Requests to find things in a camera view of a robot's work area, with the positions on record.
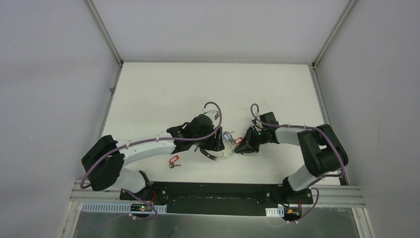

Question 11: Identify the aluminium front rail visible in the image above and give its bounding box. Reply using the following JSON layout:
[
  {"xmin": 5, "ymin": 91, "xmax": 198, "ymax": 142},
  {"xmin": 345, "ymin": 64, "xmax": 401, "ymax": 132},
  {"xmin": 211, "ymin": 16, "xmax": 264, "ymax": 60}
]
[{"xmin": 70, "ymin": 180, "xmax": 366, "ymax": 208}]

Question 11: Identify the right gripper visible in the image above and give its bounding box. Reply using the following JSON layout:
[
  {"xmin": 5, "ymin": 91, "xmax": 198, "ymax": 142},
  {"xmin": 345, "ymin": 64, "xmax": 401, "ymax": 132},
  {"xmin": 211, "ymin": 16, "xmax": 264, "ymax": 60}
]
[{"xmin": 234, "ymin": 126, "xmax": 267, "ymax": 153}]

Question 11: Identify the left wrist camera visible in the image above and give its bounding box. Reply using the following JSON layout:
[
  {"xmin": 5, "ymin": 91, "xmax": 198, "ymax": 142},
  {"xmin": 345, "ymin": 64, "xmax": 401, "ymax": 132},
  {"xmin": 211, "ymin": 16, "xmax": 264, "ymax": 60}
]
[{"xmin": 204, "ymin": 110, "xmax": 220, "ymax": 121}]

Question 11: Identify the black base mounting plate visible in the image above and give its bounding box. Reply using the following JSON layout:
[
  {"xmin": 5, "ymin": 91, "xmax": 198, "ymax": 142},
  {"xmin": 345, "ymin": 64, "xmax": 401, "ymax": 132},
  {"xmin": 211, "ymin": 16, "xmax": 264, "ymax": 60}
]
[{"xmin": 136, "ymin": 184, "xmax": 306, "ymax": 216}]

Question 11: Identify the red tag on plate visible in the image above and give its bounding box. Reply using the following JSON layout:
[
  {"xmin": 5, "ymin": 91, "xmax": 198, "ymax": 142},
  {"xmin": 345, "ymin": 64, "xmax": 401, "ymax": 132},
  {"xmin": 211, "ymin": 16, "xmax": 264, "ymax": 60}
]
[{"xmin": 234, "ymin": 137, "xmax": 243, "ymax": 145}]

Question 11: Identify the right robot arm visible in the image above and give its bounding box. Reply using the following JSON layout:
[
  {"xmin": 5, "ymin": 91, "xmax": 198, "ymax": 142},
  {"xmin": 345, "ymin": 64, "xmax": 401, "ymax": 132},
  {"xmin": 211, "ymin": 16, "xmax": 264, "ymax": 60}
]
[{"xmin": 235, "ymin": 112, "xmax": 348, "ymax": 203}]

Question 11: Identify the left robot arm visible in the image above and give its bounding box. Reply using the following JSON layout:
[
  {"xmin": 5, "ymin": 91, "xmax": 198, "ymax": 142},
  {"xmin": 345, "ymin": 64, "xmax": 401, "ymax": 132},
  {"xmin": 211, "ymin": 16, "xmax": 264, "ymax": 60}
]
[{"xmin": 81, "ymin": 111, "xmax": 224, "ymax": 201}]

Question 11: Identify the red tag key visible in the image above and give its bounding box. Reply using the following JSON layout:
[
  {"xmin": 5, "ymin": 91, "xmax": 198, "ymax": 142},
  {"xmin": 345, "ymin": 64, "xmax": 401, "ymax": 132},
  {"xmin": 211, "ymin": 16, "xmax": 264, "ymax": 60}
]
[{"xmin": 168, "ymin": 155, "xmax": 181, "ymax": 169}]

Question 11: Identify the metal keyring plate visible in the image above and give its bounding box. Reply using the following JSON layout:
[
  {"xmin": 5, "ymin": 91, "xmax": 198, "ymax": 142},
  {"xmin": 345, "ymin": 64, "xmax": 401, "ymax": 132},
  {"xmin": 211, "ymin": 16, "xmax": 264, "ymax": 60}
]
[{"xmin": 198, "ymin": 138, "xmax": 236, "ymax": 162}]

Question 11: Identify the blue tag on plate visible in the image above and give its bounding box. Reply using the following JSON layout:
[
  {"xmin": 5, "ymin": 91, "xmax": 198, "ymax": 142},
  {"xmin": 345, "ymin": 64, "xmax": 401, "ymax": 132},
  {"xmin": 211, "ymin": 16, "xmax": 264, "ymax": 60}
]
[{"xmin": 222, "ymin": 131, "xmax": 232, "ymax": 143}]

